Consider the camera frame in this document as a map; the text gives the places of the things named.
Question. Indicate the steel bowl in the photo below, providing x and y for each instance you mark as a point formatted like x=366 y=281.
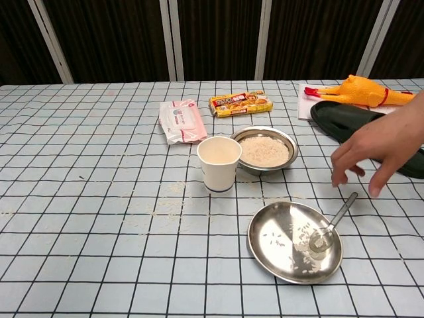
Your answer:
x=261 y=132

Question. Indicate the person's bare hand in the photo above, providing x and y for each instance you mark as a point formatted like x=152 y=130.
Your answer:
x=391 y=139

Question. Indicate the steel plate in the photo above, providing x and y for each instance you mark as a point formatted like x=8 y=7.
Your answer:
x=281 y=228

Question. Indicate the metal spoon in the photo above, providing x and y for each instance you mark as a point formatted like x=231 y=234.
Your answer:
x=341 y=213

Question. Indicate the pink wet wipes pack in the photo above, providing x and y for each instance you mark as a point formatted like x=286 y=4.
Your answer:
x=182 y=121

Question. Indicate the white paper cup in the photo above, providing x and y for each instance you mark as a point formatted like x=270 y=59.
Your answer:
x=218 y=175

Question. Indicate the paper calendar red edge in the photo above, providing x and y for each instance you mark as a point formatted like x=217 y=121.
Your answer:
x=304 y=106

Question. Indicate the yellow curry box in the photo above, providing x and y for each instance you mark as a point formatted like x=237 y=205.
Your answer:
x=242 y=103

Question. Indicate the yellow rubber chicken toy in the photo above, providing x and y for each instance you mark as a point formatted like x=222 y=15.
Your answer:
x=361 y=89

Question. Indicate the white rice heap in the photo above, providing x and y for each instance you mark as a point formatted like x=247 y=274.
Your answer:
x=263 y=152

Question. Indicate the black folding screen white frame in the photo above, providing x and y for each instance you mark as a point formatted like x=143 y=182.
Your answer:
x=116 y=39

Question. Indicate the blue checked tablecloth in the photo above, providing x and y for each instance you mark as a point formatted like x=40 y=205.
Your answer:
x=99 y=215

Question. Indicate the black slipper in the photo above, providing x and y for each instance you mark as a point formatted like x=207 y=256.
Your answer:
x=331 y=119

